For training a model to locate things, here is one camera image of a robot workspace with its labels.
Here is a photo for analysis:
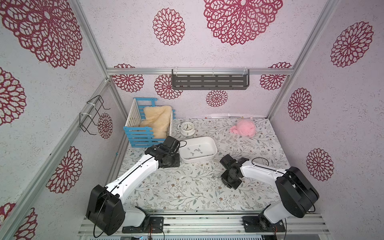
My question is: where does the white round alarm clock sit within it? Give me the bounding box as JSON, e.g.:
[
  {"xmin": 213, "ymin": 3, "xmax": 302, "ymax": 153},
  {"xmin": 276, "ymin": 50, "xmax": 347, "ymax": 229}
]
[{"xmin": 178, "ymin": 122, "xmax": 196, "ymax": 137}]

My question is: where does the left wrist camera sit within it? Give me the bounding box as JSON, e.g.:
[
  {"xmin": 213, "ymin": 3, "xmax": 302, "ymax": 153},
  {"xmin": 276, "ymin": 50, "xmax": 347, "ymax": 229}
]
[{"xmin": 162, "ymin": 136, "xmax": 180, "ymax": 154}]

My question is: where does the pink plush toy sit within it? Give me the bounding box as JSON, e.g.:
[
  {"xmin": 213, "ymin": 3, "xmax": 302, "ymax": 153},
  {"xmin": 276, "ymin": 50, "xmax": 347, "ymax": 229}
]
[{"xmin": 230, "ymin": 119, "xmax": 257, "ymax": 138}]

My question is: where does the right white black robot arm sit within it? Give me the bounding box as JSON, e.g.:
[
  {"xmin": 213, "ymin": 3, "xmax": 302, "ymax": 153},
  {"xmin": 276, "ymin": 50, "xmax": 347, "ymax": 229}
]
[{"xmin": 220, "ymin": 155, "xmax": 320, "ymax": 228}]

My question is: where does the cream fluffy cloth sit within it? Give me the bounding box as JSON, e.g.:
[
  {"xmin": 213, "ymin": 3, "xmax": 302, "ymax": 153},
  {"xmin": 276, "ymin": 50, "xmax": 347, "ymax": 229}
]
[{"xmin": 140, "ymin": 106, "xmax": 173, "ymax": 139}]

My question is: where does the white plastic storage box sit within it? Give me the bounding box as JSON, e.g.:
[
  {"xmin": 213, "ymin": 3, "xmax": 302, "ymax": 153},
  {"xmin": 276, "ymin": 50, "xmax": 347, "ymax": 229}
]
[{"xmin": 179, "ymin": 137, "xmax": 218, "ymax": 164}]

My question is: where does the blue white slatted crate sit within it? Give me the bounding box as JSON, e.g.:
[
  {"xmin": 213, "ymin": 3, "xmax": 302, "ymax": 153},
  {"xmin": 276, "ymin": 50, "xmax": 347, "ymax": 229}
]
[{"xmin": 124, "ymin": 98, "xmax": 175, "ymax": 148}]

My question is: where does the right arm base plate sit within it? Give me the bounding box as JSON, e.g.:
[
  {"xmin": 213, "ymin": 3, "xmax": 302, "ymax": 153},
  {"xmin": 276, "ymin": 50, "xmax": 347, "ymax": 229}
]
[{"xmin": 242, "ymin": 216, "xmax": 286, "ymax": 234}]

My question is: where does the grey wall shelf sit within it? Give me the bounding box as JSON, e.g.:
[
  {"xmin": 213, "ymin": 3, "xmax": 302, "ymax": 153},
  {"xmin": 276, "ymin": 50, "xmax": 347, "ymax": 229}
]
[{"xmin": 171, "ymin": 70, "xmax": 250, "ymax": 91}]

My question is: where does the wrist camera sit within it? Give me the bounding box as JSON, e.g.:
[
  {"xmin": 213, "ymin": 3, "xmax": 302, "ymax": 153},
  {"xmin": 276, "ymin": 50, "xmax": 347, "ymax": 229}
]
[
  {"xmin": 220, "ymin": 154, "xmax": 249, "ymax": 170},
  {"xmin": 162, "ymin": 136, "xmax": 180, "ymax": 154}
]

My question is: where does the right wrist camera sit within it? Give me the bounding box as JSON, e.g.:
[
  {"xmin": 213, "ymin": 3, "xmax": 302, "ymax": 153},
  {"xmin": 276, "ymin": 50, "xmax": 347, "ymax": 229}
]
[{"xmin": 220, "ymin": 154, "xmax": 249, "ymax": 170}]

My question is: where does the black wire wall rack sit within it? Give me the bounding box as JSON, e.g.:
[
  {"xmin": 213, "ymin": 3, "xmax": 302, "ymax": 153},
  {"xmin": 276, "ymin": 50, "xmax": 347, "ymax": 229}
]
[{"xmin": 79, "ymin": 95, "xmax": 110, "ymax": 136}]

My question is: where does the aluminium front rail frame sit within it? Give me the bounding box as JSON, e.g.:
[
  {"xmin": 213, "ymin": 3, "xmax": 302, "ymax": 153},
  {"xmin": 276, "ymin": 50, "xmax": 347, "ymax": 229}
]
[{"xmin": 77, "ymin": 213, "xmax": 331, "ymax": 237}]

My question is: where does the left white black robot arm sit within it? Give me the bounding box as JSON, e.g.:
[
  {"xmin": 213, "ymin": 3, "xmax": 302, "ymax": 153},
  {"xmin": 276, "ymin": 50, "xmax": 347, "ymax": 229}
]
[{"xmin": 86, "ymin": 144, "xmax": 180, "ymax": 236}]

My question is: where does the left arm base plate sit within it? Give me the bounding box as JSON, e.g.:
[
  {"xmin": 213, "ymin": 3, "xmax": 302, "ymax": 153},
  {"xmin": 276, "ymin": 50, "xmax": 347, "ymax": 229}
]
[{"xmin": 122, "ymin": 217, "xmax": 164, "ymax": 234}]

